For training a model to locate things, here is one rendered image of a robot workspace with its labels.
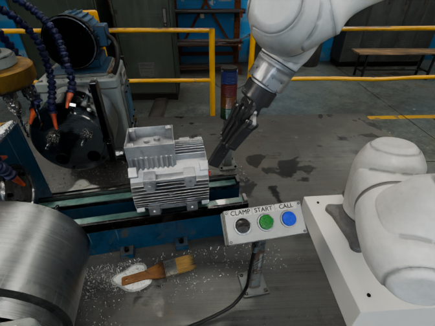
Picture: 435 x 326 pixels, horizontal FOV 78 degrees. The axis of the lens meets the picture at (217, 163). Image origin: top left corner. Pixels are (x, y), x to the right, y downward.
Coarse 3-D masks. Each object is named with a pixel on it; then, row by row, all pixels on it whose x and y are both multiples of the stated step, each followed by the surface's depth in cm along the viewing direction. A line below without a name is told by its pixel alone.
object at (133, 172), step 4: (200, 136) 79; (200, 160) 69; (204, 160) 69; (200, 164) 69; (204, 164) 69; (128, 168) 66; (132, 168) 67; (136, 168) 67; (200, 168) 69; (204, 168) 69; (128, 172) 66; (132, 172) 66; (136, 172) 66; (128, 176) 66; (132, 176) 66; (136, 176) 66; (208, 200) 76; (140, 208) 73; (144, 208) 74
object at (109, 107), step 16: (64, 96) 85; (80, 96) 87; (48, 112) 81; (64, 112) 82; (80, 112) 83; (112, 112) 96; (32, 128) 83; (48, 128) 84; (64, 128) 85; (80, 128) 86; (96, 128) 87; (112, 128) 91; (48, 144) 81; (64, 144) 88; (80, 144) 89; (96, 144) 90; (64, 160) 90; (80, 160) 92; (96, 160) 93
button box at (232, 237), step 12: (276, 204) 57; (288, 204) 57; (300, 204) 58; (228, 216) 55; (240, 216) 56; (252, 216) 56; (276, 216) 56; (300, 216) 57; (228, 228) 54; (252, 228) 55; (276, 228) 56; (288, 228) 56; (300, 228) 56; (228, 240) 54; (240, 240) 54; (252, 240) 54; (264, 240) 55
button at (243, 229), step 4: (240, 220) 55; (244, 220) 55; (236, 224) 54; (240, 224) 54; (244, 224) 54; (248, 224) 54; (236, 228) 54; (240, 228) 54; (244, 228) 54; (248, 228) 54; (240, 232) 54; (244, 232) 54
